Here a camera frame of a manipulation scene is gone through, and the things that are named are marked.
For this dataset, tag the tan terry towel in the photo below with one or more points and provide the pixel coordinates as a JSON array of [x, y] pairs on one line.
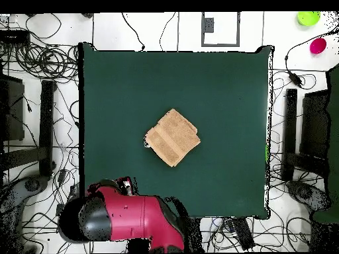
[[172, 137]]

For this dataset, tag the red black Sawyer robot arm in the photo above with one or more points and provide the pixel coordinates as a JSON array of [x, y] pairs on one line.
[[127, 219]]

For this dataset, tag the black flat device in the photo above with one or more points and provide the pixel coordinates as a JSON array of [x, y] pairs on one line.
[[14, 37]]

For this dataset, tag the grey black tripod base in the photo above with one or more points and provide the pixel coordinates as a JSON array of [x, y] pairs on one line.
[[304, 193], [31, 184]]

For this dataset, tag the black stand bar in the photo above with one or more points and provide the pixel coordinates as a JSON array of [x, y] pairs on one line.
[[290, 132], [47, 127]]

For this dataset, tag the dark green table cloth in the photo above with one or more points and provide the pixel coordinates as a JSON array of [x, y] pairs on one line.
[[212, 92]]

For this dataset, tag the black power strip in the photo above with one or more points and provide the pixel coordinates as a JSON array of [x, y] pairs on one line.
[[243, 232]]

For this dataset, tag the black equipment box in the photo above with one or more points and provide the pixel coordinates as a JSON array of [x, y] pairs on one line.
[[315, 124], [13, 111]]

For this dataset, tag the small bright green object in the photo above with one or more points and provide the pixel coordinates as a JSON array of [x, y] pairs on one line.
[[267, 153]]

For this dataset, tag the grey floor socket box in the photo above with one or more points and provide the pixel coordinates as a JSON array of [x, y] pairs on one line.
[[208, 25]]

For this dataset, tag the dark green hanging cloth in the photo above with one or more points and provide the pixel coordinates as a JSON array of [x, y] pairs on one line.
[[334, 132]]

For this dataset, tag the magenta bowl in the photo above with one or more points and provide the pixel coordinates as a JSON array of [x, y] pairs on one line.
[[317, 45]]

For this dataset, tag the lime green bowl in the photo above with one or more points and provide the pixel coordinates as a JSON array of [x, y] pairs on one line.
[[308, 18]]

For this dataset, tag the grey floor hatch frame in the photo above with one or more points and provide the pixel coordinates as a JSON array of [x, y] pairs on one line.
[[237, 29]]

